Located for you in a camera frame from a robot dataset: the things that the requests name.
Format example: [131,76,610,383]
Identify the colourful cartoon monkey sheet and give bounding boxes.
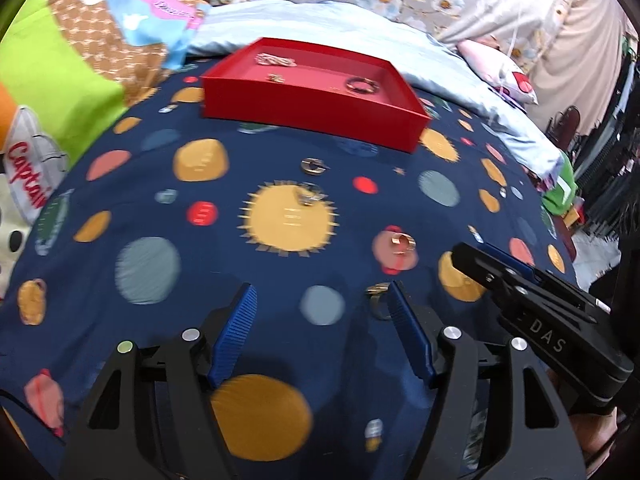
[0,0,213,311]

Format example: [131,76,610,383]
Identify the red tray box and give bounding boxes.
[200,36,432,153]

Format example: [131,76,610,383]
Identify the dark hanging clothes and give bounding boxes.
[575,35,640,241]

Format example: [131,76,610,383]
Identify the beige curtain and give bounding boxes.
[530,0,633,126]

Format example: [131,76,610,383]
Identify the light blue quilt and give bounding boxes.
[185,0,561,181]

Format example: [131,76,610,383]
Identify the dark metal chair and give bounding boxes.
[547,105,586,261]

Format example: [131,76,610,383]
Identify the dark blue planet-print blanket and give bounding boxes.
[0,57,576,480]

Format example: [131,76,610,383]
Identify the silver stone ring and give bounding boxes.
[297,183,326,207]

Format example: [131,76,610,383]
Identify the white printed pillow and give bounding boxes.
[457,39,540,106]

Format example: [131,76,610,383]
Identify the green cushion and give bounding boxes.
[542,152,581,216]

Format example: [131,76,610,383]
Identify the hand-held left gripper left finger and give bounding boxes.
[60,282,258,480]

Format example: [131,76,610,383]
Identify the person's right hand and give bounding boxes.
[547,367,623,466]

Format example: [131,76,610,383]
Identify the white cord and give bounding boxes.
[509,6,525,58]

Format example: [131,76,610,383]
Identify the black bead bracelet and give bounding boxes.
[345,76,381,95]

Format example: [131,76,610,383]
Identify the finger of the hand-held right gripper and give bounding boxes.
[450,242,532,306]
[480,244,539,282]

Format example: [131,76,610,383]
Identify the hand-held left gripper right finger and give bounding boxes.
[387,280,588,480]

